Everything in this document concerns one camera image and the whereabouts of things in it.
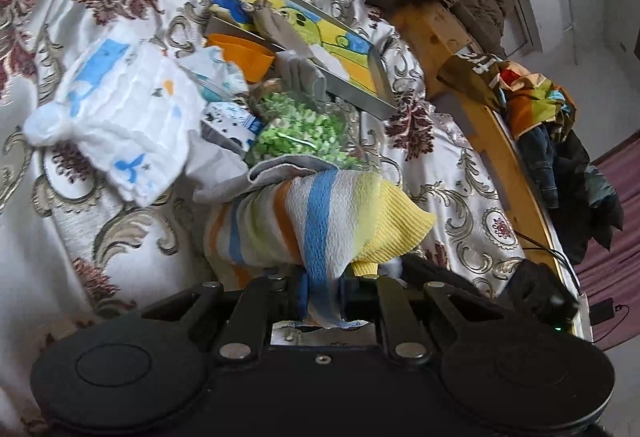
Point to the orange silicone cup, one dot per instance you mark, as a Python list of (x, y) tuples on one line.
[(253, 60)]

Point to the white blue patterned cloth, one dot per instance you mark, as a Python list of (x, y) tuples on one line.
[(217, 80)]

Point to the bag of green beads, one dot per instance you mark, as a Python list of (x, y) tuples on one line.
[(296, 124)]

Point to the wooden bed frame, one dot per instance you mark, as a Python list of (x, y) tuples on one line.
[(433, 35)]

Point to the white baby hat blue print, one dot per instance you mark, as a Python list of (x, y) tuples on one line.
[(129, 109)]

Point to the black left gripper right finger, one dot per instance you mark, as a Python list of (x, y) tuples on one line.
[(422, 322)]

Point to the small milk carton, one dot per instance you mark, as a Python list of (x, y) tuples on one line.
[(230, 126)]

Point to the striped colourful towel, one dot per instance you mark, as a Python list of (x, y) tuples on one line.
[(327, 223)]

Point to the grey glove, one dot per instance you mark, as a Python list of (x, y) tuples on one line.
[(302, 77)]

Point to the metal tray with frog painting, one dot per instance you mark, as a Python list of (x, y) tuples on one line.
[(368, 87)]

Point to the beige grey sock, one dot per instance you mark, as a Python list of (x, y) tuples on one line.
[(275, 28)]

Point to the colourful clothes pile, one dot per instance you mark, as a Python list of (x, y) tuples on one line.
[(581, 203)]

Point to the white air conditioner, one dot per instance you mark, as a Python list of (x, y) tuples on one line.
[(544, 24)]

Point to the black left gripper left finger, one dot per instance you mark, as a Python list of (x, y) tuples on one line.
[(235, 325)]

